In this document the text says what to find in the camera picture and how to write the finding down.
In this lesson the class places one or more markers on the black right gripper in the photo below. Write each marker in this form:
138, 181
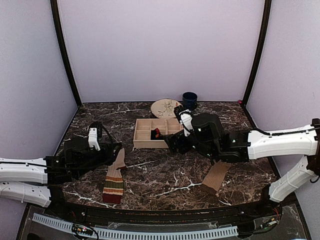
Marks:
178, 137

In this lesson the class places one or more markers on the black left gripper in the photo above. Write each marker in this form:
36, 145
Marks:
108, 156

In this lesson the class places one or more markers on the beige striped sock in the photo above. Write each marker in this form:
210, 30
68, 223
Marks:
113, 189

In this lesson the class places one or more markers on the black argyle sock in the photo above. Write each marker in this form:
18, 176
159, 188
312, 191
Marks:
155, 134

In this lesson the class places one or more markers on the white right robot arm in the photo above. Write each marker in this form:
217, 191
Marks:
303, 141

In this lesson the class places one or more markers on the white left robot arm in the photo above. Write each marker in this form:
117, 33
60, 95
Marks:
37, 180

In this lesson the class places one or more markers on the wooden compartment tray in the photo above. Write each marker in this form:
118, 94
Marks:
143, 127

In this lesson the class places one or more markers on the tan plain sock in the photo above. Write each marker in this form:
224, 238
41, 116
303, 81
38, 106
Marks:
215, 177

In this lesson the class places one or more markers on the dark blue mug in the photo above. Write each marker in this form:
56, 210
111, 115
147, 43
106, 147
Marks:
189, 100

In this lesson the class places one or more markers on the patterned ceramic plate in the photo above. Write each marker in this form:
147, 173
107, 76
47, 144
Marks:
164, 108

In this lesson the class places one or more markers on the white slotted cable duct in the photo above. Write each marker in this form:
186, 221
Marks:
97, 233

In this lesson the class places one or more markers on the right black corner post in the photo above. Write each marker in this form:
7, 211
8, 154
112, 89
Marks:
258, 53

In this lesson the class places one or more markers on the black corner post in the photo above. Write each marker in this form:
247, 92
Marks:
258, 53
63, 51

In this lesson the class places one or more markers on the left black corner post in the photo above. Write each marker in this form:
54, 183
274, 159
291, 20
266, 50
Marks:
63, 51

